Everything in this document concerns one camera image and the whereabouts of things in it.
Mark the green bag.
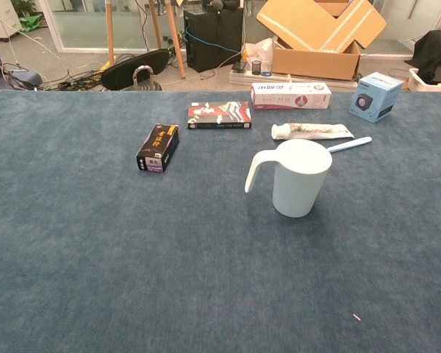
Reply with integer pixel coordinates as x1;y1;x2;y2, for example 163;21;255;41
18;13;44;32

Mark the red black flat box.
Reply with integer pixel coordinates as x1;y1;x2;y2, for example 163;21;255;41
187;101;253;130

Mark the white plastic crate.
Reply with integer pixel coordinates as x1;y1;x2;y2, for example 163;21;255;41
407;68;441;92

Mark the black swivel stool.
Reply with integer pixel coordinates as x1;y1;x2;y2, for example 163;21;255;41
100;48;171;92

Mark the black floor cable tangle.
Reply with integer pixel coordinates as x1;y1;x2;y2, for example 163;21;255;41
43;53;140;91

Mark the white toothpaste carton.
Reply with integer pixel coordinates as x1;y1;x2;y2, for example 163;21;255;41
250;82;333;110

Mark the wooden easel leg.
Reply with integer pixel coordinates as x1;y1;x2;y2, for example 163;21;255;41
148;0;163;51
104;0;116;68
164;0;187;79

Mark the black cloth cover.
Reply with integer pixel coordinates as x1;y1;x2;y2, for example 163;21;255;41
411;29;441;84

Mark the floral toothpaste tube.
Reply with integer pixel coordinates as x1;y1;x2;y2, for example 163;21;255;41
270;122;355;141

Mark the blue table mat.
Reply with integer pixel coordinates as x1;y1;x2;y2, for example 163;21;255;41
0;90;441;353

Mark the white handled cup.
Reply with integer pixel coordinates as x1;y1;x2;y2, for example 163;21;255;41
244;138;334;218

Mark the aluminium profile platform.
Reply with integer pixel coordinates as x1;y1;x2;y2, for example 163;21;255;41
229;68;359;93

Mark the blue speaker box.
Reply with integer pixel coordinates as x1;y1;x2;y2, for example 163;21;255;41
348;71;404;124

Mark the light blue toothbrush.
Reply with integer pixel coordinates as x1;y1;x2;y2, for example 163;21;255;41
329;136;373;154

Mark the black purple small box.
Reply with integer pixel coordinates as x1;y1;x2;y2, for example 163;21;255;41
135;124;180;174

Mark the black computer tower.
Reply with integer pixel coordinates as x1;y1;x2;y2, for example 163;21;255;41
183;6;244;74

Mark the open cardboard box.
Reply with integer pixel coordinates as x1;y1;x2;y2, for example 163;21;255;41
256;0;387;81

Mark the white cabinet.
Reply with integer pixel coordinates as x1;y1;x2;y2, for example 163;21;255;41
0;0;23;40

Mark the blue network cable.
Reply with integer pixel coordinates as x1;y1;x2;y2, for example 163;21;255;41
185;29;243;56

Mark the white plastic bag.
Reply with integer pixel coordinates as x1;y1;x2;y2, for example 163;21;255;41
242;36;275;73

